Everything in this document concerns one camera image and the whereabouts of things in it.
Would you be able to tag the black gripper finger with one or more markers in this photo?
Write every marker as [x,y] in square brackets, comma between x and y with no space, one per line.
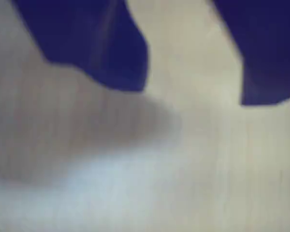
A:
[270,53]
[91,43]

